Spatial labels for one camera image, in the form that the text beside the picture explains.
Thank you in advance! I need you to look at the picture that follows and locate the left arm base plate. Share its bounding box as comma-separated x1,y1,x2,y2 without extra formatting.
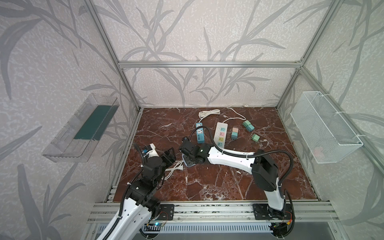
153,204,175,221

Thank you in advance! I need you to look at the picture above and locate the green double cube plug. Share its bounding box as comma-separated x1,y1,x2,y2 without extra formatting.
243,120,255,132

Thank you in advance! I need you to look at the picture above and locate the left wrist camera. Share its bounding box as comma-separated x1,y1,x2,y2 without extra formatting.
142,143,159,158

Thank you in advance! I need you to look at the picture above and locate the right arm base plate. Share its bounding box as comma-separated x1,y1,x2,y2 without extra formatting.
252,203,293,221

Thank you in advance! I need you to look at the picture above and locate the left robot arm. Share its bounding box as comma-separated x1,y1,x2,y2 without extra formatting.
98,144,176,240

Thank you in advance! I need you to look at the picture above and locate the long white power strip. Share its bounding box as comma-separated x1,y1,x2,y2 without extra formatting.
214,122,228,149

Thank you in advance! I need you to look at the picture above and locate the teal USB power strip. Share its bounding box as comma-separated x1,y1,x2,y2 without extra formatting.
196,122,205,144

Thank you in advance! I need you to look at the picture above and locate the long white strip cable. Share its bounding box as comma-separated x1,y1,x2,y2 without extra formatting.
223,107,247,124

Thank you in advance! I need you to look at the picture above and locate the aluminium front rail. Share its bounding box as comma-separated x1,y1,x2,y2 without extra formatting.
86,200,340,224

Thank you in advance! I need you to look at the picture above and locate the green cube plug right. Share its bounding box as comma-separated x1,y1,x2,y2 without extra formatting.
252,134,260,142

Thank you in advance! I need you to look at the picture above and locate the white wire mesh basket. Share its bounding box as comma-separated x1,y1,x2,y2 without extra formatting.
291,91,364,164

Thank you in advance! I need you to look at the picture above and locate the blue square power socket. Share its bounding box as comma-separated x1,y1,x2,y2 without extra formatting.
183,159,196,168

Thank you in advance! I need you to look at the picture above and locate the aluminium cage frame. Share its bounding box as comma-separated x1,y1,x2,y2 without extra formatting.
83,0,384,226

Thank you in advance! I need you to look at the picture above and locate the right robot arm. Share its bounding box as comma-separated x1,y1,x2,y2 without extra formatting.
179,137,294,212

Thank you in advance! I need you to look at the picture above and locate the pink teal cube plug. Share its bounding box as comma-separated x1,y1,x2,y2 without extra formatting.
231,128,239,140

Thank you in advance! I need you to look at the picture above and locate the coiled white strip cable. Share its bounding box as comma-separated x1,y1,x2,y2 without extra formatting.
197,108,222,123

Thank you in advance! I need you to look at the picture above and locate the clear plastic tray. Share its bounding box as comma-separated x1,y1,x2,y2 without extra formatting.
42,94,120,163

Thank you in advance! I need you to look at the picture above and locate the white cable with plug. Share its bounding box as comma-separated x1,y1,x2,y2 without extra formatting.
163,160,184,181

